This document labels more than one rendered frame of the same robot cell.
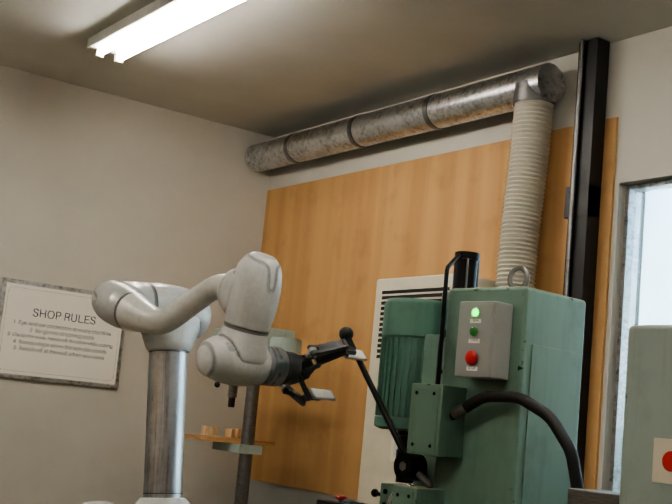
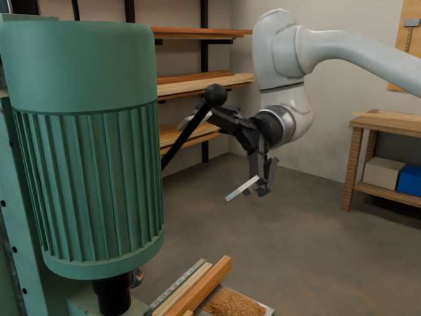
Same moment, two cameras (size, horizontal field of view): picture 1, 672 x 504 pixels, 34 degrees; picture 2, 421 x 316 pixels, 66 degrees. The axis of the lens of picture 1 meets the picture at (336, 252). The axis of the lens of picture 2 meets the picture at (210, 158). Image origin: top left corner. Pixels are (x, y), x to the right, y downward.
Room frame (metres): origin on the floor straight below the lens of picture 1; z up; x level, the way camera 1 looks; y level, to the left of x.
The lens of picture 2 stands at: (3.11, -0.17, 1.49)
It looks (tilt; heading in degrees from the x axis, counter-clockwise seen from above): 20 degrees down; 166
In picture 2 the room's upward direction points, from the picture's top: straight up
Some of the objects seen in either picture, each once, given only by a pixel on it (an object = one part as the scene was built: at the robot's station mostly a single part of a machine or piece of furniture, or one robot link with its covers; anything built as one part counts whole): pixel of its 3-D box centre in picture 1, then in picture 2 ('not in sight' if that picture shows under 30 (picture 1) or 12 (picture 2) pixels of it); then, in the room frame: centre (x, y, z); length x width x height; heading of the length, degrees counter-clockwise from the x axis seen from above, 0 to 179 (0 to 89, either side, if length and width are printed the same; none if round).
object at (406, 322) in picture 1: (415, 366); (95, 146); (2.66, -0.22, 1.35); 0.18 x 0.18 x 0.31
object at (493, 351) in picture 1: (483, 340); not in sight; (2.33, -0.33, 1.40); 0.10 x 0.06 x 0.16; 42
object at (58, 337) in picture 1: (61, 334); not in sight; (5.30, 1.27, 1.48); 0.64 x 0.02 x 0.46; 125
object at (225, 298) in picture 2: not in sight; (235, 304); (2.55, 0.03, 0.91); 0.12 x 0.09 x 0.03; 42
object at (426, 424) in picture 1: (436, 420); not in sight; (2.40, -0.25, 1.23); 0.09 x 0.08 x 0.15; 42
